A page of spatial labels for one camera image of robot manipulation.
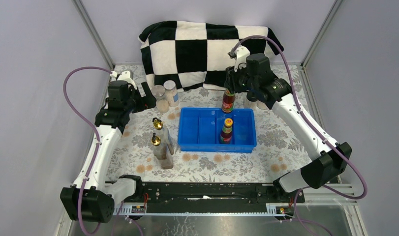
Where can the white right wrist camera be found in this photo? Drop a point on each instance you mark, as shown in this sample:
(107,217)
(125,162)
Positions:
(240,54)

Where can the black and white checkered blanket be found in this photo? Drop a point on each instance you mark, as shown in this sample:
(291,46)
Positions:
(192,55)

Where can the aluminium frame post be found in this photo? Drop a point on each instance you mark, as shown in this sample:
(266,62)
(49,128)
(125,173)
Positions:
(81,9)
(325,25)

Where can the aluminium frame post right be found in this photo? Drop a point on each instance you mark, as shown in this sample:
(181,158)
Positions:
(325,25)

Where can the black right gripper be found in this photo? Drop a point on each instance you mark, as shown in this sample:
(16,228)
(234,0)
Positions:
(231,77)

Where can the aluminium frame post left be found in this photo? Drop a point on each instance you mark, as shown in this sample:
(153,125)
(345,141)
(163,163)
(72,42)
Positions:
(81,9)

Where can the blue plastic divided bin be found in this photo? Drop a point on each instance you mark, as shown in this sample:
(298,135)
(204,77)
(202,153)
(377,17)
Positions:
(199,130)

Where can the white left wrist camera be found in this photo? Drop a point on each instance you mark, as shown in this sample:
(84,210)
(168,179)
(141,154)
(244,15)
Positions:
(124,76)

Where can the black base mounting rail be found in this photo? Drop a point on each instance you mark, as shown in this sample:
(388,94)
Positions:
(201,197)

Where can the glass oil bottle gold stopper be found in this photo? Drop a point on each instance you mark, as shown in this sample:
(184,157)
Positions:
(162,153)
(164,134)

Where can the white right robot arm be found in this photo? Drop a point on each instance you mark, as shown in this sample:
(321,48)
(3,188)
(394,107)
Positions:
(252,72)

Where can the glass oil bottle gold stopper near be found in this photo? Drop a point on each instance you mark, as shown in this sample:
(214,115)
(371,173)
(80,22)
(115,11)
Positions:
(162,153)

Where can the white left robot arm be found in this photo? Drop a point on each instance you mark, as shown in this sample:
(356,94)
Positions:
(88,198)

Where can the floral patterned tablecloth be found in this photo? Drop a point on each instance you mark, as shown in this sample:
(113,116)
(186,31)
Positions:
(277,152)

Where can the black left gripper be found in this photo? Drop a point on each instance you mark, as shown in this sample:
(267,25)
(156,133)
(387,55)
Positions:
(148,102)

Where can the sauce bottle yellow cap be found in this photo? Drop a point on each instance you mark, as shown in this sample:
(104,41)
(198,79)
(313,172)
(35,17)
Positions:
(226,131)
(228,101)

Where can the glass oil bottle gold stopper far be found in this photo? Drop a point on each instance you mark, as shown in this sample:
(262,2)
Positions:
(164,134)

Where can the seed shaker black cap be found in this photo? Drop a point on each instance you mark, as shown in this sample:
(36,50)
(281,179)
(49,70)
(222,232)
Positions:
(250,101)
(262,105)

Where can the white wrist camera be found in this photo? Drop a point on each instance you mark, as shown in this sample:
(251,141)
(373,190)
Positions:
(124,76)
(240,54)

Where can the clear jar with steel lid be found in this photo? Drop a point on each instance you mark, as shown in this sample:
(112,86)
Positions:
(162,104)

